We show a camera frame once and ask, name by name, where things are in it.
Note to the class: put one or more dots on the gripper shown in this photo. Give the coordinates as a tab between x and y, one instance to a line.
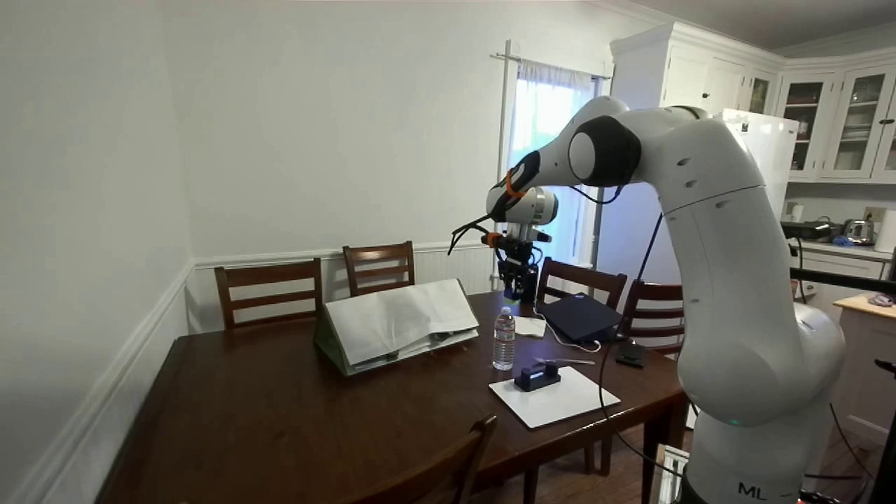
519	253

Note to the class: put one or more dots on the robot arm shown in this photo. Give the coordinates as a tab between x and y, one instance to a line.
728	280

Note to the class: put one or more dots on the clear plastic water bottle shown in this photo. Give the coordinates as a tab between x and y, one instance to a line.
503	339

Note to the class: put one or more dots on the white paper napkin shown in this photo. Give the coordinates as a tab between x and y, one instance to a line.
530	326

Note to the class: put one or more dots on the brown wooden chair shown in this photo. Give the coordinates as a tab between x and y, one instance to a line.
379	252
448	465
584	276
269	275
654	311

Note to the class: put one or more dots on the dark closed laptop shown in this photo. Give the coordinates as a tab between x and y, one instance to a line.
579	316

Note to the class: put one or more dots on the white flat board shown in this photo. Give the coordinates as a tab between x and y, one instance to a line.
560	402

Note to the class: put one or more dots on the white folded paper bag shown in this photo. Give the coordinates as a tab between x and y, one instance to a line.
399	318

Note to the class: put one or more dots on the small black power brick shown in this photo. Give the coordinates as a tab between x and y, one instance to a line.
631	353

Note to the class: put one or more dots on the window with white curtain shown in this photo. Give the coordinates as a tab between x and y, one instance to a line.
546	119

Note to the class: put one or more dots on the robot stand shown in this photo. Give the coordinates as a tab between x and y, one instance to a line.
670	476

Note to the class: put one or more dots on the white refrigerator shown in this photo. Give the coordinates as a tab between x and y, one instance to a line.
770	150

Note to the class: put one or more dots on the black countertop appliance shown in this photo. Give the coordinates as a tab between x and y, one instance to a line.
805	229

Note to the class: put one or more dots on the white kitchen counter cabinet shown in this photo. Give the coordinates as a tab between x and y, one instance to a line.
833	264

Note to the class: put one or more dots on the silver toaster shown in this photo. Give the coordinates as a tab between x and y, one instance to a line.
859	231

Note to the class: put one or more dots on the white upper kitchen cabinets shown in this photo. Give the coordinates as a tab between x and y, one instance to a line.
826	119

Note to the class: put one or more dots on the kitchen island with wooden top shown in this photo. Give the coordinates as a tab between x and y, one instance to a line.
864	364

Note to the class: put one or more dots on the white paper towel roll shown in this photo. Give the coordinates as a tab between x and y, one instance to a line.
887	231

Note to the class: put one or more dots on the wall socket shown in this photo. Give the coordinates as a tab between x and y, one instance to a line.
873	214

